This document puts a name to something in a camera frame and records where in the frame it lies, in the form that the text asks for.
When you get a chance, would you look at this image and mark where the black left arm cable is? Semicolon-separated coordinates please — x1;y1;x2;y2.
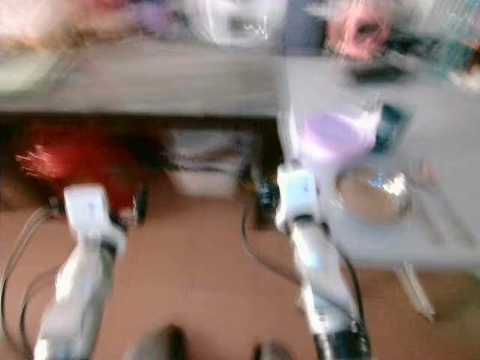
1;208;65;357

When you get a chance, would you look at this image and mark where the pink round object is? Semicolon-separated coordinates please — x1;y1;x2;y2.
326;4;395;62

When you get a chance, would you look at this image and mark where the white storage box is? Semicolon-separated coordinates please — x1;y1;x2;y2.
166;127;252;200

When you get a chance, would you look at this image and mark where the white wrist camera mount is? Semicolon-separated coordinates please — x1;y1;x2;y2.
274;166;322;232
63;184;127;252

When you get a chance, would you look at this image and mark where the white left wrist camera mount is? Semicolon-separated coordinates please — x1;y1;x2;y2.
63;184;127;252

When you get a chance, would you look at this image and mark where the flat black object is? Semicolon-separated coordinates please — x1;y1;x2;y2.
351;64;410;85

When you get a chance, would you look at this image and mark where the purple plastic bowl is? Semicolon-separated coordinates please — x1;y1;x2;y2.
300;109;382;170

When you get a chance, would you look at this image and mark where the red bag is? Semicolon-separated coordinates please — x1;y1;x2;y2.
16;124;143;215

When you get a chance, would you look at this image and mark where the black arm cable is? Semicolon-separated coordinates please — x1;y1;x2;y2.
1;208;65;357
240;199;305;290

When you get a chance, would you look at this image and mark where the dark teal box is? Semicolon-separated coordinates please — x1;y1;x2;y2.
375;105;413;155

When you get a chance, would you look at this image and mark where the shiny metal bowl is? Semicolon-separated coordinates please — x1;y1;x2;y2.
336;166;415;226

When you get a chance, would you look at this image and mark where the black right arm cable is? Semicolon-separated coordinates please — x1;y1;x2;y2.
240;199;305;290

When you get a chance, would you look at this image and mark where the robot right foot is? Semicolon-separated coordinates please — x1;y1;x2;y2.
251;340;297;360

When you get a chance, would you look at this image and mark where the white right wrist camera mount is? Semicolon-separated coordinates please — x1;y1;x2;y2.
274;166;322;232

